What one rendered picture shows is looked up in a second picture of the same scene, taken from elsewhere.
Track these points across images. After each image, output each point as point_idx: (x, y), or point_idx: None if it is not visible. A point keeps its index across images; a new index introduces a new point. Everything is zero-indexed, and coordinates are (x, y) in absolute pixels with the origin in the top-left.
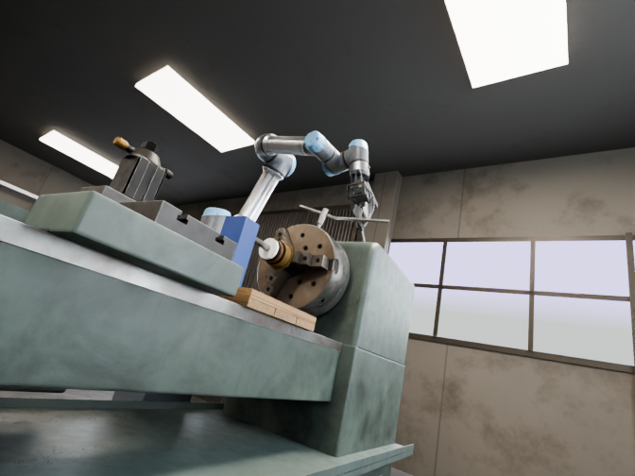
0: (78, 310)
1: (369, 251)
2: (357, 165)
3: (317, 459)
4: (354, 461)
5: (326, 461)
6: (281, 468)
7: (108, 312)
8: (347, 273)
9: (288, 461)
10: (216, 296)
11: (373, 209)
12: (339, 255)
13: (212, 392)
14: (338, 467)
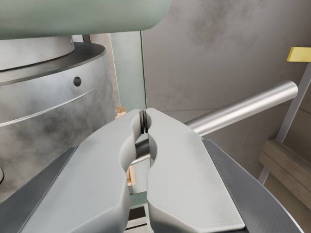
0: None
1: (149, 28)
2: None
3: (120, 45)
4: (141, 35)
5: (124, 40)
6: (126, 88)
7: None
8: (108, 65)
9: (118, 73)
10: (133, 191)
11: (245, 175)
12: (109, 114)
13: None
14: (143, 60)
